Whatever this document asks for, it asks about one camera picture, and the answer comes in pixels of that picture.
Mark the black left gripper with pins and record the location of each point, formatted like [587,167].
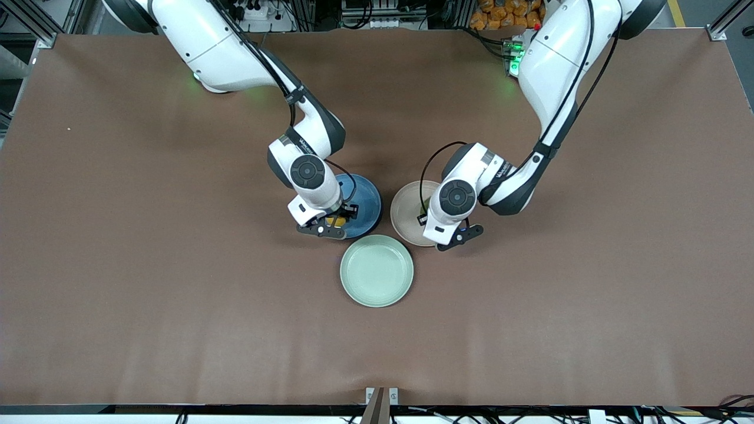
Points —
[422,223]

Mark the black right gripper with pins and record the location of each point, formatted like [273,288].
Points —
[343,211]

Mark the yellow lemon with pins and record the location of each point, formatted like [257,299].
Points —
[337,221]

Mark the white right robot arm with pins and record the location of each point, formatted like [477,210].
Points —
[200,41]

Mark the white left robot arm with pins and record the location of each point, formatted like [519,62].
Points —
[559,59]

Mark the blue round plate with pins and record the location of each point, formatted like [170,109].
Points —
[365,206]

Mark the beige round plate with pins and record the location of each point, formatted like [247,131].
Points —
[406,215]

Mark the pale green round plate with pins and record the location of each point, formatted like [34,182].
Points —
[377,271]

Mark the brown table cover sheet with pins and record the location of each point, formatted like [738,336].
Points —
[177,324]

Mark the orange snack bags pile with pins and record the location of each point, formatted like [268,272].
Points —
[500,15]

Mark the white power strip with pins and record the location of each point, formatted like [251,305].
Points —
[256,10]

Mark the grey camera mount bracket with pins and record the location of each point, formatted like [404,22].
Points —
[382,403]

